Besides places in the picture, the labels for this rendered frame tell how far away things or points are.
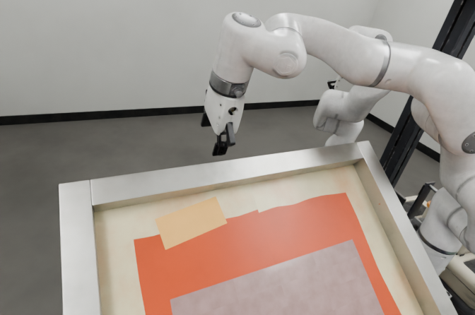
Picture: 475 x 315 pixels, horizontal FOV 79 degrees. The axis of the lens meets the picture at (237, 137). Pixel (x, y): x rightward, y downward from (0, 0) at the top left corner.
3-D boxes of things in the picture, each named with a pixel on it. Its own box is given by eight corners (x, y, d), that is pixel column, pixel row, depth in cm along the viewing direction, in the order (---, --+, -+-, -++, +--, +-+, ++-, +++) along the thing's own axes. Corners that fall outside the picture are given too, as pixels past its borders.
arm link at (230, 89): (259, 88, 53) (255, 99, 55) (242, 60, 58) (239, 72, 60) (222, 89, 50) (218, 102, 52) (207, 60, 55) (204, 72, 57)
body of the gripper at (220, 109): (256, 96, 55) (241, 136, 62) (237, 64, 61) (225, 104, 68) (219, 97, 51) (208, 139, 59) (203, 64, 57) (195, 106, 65)
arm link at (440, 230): (441, 224, 82) (471, 180, 74) (474, 266, 70) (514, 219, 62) (408, 222, 81) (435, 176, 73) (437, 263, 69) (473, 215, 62)
